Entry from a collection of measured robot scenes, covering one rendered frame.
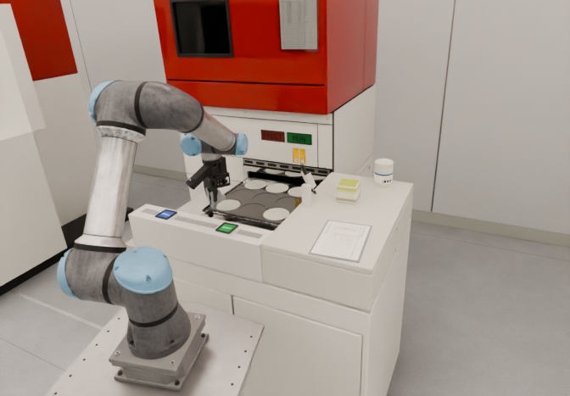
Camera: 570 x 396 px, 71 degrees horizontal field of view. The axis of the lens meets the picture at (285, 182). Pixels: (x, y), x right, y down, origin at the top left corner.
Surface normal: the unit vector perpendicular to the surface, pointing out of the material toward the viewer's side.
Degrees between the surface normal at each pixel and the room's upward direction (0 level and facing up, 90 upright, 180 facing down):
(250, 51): 90
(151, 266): 10
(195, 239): 90
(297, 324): 90
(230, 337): 0
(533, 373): 0
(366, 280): 90
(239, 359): 0
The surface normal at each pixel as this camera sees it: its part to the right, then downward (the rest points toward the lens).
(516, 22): -0.44, 0.37
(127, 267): 0.08, -0.87
